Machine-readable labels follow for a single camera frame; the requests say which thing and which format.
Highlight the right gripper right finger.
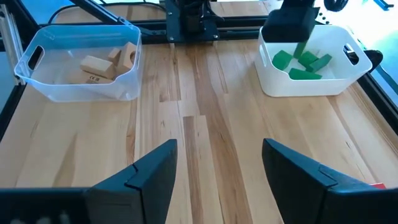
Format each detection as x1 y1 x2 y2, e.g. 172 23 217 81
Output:
261 138 387 224

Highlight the green rectangular block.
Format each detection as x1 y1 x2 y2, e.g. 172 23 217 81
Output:
288 67 323 81
293 41 308 60

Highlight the clear plastic bin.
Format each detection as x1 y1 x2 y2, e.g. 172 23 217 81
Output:
13 24 144 103

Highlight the green cube block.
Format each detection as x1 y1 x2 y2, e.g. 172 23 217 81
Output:
271 49 294 71

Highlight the wood cube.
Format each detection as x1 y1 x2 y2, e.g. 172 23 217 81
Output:
116 41 138 75

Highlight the dark green block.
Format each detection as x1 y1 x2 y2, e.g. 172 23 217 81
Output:
307 53 333 73

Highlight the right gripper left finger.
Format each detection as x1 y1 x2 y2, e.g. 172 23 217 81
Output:
83 138 178 224

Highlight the long natural wood block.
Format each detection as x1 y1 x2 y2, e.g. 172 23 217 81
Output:
67 70 114 86

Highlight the natural wood rectangular block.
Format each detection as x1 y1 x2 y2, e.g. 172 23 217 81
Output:
107 47 123 65
80 55 116 80

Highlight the white opaque plastic bin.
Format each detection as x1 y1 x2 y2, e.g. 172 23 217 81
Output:
254 24 374 98

